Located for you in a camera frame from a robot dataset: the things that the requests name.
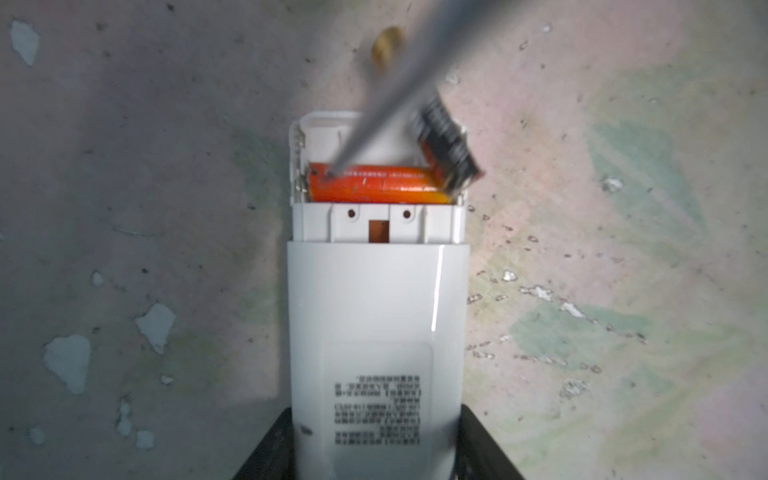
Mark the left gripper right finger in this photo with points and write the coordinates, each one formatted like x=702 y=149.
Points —
x=478 y=455

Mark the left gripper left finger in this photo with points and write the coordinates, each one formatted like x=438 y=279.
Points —
x=274 y=456

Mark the orange AAA battery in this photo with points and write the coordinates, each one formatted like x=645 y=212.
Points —
x=375 y=184

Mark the black red AAA battery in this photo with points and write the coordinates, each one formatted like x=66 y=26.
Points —
x=444 y=146

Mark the orange black screwdriver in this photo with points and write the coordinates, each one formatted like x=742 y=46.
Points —
x=445 y=32

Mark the white remote control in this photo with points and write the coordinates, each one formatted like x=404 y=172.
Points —
x=377 y=303

